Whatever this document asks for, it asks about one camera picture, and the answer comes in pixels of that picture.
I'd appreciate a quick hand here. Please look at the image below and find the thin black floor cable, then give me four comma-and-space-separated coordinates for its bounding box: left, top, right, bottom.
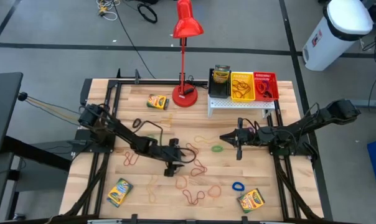
112, 0, 157, 80

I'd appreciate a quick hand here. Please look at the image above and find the black coiled floor cable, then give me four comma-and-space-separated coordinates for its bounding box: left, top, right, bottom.
136, 2, 159, 24

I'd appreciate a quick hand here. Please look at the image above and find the white yellow cable bundle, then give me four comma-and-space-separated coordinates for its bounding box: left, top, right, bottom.
95, 0, 121, 22

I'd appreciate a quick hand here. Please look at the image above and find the white perforated shelf riser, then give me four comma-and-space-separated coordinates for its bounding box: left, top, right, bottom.
207, 95, 276, 118

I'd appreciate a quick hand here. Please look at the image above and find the orange rubber band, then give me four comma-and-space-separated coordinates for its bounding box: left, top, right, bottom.
175, 175, 188, 191
234, 80, 251, 94
207, 184, 222, 198

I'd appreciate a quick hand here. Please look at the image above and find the red desk lamp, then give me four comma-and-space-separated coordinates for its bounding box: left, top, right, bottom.
171, 0, 205, 108

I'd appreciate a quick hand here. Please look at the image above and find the yellow elastic cord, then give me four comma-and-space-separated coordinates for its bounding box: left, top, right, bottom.
17, 91, 83, 123

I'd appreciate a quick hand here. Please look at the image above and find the yellow green crayon box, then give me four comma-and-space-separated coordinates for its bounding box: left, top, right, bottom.
213, 63, 232, 85
237, 187, 266, 214
146, 93, 170, 111
106, 177, 134, 208

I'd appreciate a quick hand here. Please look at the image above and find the white trash bin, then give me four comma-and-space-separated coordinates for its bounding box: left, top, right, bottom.
302, 0, 375, 72

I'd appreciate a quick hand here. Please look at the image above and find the grey desk foot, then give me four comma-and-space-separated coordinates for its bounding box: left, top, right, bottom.
349, 99, 376, 109

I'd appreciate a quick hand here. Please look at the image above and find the black side desk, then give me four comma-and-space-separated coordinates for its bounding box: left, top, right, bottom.
0, 72, 71, 222

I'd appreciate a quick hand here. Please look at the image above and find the black plastic basket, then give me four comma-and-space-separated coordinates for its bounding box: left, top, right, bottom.
207, 68, 233, 100

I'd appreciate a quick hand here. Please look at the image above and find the red plastic basket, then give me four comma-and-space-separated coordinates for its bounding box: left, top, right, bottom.
253, 71, 280, 103

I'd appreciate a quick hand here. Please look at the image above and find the yellow plastic basket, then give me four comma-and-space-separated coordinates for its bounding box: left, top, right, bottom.
230, 71, 256, 103

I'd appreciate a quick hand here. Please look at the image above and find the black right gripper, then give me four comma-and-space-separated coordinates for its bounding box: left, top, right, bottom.
219, 117, 266, 161

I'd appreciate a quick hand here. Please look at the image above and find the yellow rubber band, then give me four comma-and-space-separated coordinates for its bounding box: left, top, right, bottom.
146, 175, 159, 203
194, 134, 222, 146
161, 114, 174, 128

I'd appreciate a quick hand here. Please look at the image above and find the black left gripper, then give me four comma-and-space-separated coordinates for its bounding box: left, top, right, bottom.
153, 138, 187, 178

